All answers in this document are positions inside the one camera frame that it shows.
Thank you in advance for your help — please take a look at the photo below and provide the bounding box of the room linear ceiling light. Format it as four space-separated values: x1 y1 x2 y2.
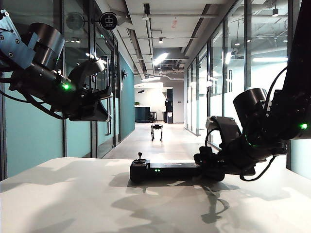
252 57 289 63

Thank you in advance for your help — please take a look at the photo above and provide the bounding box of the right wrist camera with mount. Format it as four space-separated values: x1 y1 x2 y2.
206 116 243 151

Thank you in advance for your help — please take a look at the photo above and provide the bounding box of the right forearm black cable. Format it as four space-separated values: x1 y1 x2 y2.
265 67 288 110

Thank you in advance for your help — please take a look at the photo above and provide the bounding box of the right wrist camera black cable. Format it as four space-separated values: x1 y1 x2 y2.
205 126 221 149

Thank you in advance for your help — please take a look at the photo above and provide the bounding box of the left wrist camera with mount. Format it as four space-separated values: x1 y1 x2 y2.
69 58 108 91

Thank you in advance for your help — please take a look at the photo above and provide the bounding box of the quadruped robot dog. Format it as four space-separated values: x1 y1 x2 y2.
150 123 164 142

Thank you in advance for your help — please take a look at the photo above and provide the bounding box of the black remote control with joysticks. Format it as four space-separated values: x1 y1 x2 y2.
129 151 225 184

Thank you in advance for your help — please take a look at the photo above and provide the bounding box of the long linear ceiling light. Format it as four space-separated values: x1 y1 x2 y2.
152 52 169 66

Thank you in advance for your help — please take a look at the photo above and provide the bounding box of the right gripper looped black cable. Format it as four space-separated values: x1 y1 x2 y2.
240 154 278 182

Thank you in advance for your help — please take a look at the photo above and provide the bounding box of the round black hanging sign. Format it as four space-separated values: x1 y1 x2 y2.
91 11 119 31

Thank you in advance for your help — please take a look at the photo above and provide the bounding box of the dark bar counter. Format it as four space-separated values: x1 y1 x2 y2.
135 106 151 124

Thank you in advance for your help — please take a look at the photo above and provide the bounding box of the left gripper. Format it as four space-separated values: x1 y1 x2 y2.
69 86 114 122

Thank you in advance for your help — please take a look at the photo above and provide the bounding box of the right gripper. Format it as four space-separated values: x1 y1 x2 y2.
193 135 256 176

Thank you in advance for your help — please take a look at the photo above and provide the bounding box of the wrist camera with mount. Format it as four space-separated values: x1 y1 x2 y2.
206 116 243 151
69 58 108 91

